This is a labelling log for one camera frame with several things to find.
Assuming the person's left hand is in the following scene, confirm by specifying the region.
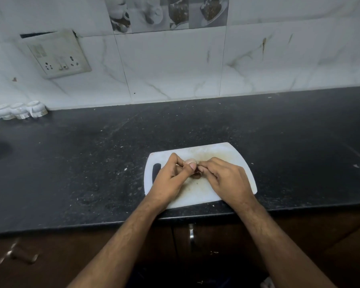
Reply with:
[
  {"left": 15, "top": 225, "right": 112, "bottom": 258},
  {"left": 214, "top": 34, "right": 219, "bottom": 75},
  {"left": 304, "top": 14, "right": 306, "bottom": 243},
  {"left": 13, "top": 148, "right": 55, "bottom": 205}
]
[{"left": 146, "top": 152, "right": 197, "bottom": 208}]

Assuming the picture wall tile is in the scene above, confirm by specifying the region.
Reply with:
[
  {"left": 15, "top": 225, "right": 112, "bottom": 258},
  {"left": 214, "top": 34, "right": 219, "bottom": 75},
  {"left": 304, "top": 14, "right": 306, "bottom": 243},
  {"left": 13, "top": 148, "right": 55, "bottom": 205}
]
[{"left": 104, "top": 0, "right": 230, "bottom": 35}]

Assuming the small white ceramic cup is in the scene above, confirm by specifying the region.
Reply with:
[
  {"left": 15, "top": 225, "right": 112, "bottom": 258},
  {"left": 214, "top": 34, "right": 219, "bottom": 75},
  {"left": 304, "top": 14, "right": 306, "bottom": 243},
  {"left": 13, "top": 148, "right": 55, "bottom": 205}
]
[
  {"left": 10, "top": 102, "right": 32, "bottom": 120},
  {"left": 26, "top": 100, "right": 48, "bottom": 118},
  {"left": 0, "top": 104, "right": 16, "bottom": 120}
]

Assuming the person's right hand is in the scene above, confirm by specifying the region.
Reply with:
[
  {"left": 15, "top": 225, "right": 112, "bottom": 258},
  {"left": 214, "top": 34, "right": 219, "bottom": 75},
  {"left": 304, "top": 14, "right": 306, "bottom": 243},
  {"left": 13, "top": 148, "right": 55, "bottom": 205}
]
[{"left": 197, "top": 157, "right": 257, "bottom": 211}]

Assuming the person's left forearm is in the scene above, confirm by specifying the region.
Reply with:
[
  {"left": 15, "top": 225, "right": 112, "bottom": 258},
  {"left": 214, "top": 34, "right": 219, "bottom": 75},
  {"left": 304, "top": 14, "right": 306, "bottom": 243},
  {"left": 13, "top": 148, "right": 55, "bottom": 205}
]
[{"left": 67, "top": 196, "right": 172, "bottom": 288}]

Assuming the person's right forearm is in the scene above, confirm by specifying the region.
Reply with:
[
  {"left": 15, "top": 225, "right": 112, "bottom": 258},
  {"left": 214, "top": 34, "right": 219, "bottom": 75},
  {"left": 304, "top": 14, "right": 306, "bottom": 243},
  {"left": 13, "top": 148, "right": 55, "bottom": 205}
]
[{"left": 235, "top": 197, "right": 338, "bottom": 288}]

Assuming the white plastic cutting board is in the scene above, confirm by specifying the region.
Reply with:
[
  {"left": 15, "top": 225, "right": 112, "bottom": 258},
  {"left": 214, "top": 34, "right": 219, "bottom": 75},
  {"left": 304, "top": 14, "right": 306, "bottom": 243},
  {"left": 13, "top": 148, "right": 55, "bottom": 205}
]
[{"left": 144, "top": 142, "right": 257, "bottom": 210}]

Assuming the white wall socket plate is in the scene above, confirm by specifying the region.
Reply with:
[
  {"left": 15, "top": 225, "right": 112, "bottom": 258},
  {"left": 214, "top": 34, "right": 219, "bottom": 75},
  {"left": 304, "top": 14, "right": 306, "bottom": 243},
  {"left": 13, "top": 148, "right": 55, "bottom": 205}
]
[{"left": 19, "top": 29, "right": 92, "bottom": 79}]

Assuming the brown wooden cabinet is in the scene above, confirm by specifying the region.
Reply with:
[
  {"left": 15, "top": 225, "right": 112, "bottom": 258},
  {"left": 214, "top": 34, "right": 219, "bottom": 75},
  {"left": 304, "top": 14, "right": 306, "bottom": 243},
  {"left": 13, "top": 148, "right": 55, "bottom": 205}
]
[{"left": 0, "top": 202, "right": 360, "bottom": 288}]

